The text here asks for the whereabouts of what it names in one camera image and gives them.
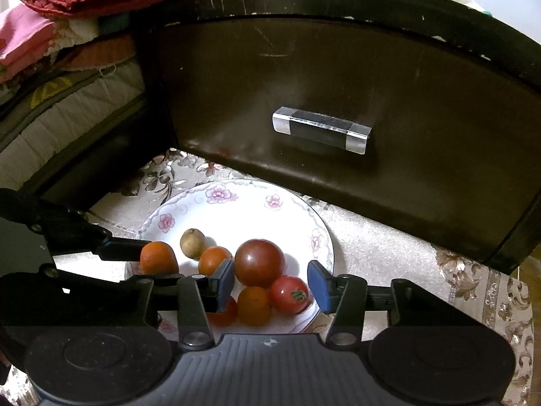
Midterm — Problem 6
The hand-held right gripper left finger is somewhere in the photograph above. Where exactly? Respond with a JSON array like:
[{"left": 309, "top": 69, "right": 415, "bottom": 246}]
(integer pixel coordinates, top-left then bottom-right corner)
[{"left": 120, "top": 258, "right": 236, "bottom": 351}]

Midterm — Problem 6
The quilted mattress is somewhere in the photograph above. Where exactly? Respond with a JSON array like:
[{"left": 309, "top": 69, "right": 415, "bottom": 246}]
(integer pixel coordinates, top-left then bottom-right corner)
[{"left": 0, "top": 29, "right": 147, "bottom": 178}]

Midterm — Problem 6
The floral beige mat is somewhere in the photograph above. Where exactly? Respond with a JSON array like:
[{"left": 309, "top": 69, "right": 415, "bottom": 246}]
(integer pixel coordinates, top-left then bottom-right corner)
[{"left": 0, "top": 148, "right": 541, "bottom": 406}]

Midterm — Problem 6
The small red tomato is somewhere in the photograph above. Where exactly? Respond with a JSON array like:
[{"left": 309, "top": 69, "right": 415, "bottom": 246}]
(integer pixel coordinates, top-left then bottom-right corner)
[
  {"left": 269, "top": 276, "right": 312, "bottom": 316},
  {"left": 206, "top": 296, "right": 238, "bottom": 328}
]

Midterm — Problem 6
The dark wooden drawer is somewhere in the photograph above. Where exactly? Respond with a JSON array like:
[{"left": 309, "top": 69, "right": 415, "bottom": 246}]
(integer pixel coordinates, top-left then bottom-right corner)
[{"left": 158, "top": 16, "right": 538, "bottom": 264}]

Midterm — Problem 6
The dark wooden nightstand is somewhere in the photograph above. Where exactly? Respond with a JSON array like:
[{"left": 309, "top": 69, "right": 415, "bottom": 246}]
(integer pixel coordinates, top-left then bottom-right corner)
[{"left": 130, "top": 0, "right": 541, "bottom": 276}]

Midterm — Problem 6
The brown kiwi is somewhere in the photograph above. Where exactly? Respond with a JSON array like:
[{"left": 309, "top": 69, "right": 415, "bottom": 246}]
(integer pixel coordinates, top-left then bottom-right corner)
[{"left": 180, "top": 228, "right": 208, "bottom": 260}]

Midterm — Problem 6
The white floral plate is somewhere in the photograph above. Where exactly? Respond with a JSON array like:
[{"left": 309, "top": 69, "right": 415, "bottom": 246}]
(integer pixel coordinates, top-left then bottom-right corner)
[{"left": 124, "top": 180, "right": 336, "bottom": 334}]

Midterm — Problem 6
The dark wooden bed frame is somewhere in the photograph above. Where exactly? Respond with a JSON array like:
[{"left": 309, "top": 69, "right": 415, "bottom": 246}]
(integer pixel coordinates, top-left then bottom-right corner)
[{"left": 17, "top": 95, "right": 179, "bottom": 213}]

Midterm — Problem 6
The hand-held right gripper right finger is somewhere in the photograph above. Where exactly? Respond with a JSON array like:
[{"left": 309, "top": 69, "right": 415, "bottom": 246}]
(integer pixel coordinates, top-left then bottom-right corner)
[{"left": 307, "top": 260, "right": 427, "bottom": 346}]

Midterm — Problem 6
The small orange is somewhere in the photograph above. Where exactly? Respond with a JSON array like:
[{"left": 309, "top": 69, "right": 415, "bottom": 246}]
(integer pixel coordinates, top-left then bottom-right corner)
[
  {"left": 198, "top": 246, "right": 234, "bottom": 277},
  {"left": 140, "top": 241, "right": 180, "bottom": 277},
  {"left": 237, "top": 286, "right": 272, "bottom": 328}
]

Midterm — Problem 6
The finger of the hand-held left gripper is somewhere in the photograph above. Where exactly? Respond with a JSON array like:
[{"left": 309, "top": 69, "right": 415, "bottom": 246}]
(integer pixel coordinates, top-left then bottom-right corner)
[
  {"left": 0, "top": 262, "right": 180, "bottom": 293},
  {"left": 0, "top": 188, "right": 149, "bottom": 262}
]

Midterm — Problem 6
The silver and black drawer handle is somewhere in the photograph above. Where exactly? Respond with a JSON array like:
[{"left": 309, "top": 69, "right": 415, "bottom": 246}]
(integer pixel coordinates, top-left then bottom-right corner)
[{"left": 272, "top": 107, "right": 373, "bottom": 156}]

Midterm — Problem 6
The pink floral quilt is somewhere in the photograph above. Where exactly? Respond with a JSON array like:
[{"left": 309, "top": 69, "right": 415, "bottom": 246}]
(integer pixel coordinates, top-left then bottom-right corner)
[{"left": 0, "top": 6, "right": 62, "bottom": 84}]

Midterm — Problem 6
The large dark red tomato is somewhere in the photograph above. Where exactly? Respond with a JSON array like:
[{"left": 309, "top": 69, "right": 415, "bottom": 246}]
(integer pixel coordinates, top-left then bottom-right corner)
[{"left": 234, "top": 239, "right": 287, "bottom": 289}]

